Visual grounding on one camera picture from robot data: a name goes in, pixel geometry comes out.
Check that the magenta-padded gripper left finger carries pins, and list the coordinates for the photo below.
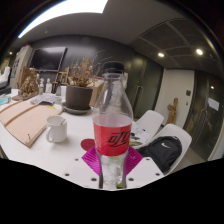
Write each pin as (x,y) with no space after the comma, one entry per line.
(78,173)

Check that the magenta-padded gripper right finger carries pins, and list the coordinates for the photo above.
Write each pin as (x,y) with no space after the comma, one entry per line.
(145,171)

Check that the clear red-labelled drink bottle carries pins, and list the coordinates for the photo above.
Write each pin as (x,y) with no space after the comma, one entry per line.
(112,133)

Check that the black backpack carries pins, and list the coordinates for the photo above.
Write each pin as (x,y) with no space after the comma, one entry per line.
(160,151)

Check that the flat round red coaster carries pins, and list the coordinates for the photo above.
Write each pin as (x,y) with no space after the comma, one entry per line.
(87,144)

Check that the stack of papers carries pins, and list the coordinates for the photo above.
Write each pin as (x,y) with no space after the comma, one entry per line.
(139,133)

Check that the white ceramic mug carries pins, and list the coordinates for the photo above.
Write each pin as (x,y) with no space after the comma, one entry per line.
(57,130)

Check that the white plastic chair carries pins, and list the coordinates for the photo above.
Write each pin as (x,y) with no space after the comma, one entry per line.
(178,131)
(150,120)

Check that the dark round plant saucer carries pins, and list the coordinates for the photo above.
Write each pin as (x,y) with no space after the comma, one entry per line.
(75,111)

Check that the slim wooden figure sculpture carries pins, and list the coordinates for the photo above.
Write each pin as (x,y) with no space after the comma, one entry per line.
(172,111)

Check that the light wooden framed panel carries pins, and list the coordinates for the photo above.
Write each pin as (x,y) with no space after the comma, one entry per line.
(28,123)

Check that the small yellow packet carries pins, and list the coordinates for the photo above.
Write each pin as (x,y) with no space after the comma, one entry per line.
(50,107)

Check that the dried plant in dark pot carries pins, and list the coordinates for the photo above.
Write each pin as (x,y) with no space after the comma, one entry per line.
(79,95)

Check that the crumpled printed paper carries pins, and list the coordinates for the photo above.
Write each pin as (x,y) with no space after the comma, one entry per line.
(45,99)

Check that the cardboard box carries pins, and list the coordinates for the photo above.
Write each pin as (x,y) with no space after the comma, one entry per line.
(96,91)

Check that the small white figurine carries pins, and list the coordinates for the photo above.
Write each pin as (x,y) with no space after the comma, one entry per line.
(41,86)
(48,86)

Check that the wooden easel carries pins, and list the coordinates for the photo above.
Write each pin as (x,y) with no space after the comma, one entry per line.
(61,78)

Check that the brown carved wooden sculpture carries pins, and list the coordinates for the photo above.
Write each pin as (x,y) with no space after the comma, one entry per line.
(28,86)

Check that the light blue plastic pouch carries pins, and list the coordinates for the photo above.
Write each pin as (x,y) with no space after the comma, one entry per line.
(4,100)

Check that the white cabinet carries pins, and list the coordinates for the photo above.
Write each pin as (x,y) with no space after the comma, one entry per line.
(20,65)

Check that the recessed ceiling spotlights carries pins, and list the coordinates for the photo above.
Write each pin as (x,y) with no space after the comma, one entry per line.
(199,51)

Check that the long ceiling light panel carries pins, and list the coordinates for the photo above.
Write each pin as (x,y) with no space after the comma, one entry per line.
(66,8)

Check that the black wall screen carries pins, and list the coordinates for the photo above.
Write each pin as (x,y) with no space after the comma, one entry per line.
(48,58)

